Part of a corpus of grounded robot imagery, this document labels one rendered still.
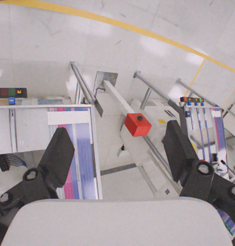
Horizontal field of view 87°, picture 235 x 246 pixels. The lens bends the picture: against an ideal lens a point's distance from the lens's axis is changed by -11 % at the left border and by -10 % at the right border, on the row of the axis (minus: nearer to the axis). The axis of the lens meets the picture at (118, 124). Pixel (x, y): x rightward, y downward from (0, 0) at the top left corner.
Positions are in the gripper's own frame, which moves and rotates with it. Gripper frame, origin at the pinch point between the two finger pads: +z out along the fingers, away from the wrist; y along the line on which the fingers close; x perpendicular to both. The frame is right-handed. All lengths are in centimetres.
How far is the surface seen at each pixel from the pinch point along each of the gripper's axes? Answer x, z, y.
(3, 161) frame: -51, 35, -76
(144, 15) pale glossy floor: 11, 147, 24
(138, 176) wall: -254, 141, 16
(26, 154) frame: -53, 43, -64
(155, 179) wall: -267, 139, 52
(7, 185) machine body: -83, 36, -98
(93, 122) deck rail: -35, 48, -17
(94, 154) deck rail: -47, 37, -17
